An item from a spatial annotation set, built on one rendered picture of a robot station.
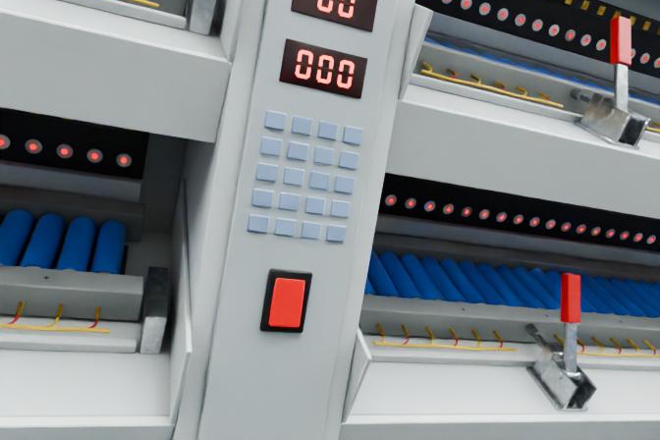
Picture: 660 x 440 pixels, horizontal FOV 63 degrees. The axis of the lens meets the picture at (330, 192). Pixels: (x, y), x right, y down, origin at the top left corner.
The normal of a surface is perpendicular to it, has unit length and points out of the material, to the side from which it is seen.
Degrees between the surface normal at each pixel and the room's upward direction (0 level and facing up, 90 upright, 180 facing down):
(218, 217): 90
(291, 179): 90
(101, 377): 22
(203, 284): 90
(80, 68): 112
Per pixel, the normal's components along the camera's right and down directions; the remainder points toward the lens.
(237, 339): 0.33, 0.11
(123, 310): 0.25, 0.47
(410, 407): 0.28, -0.87
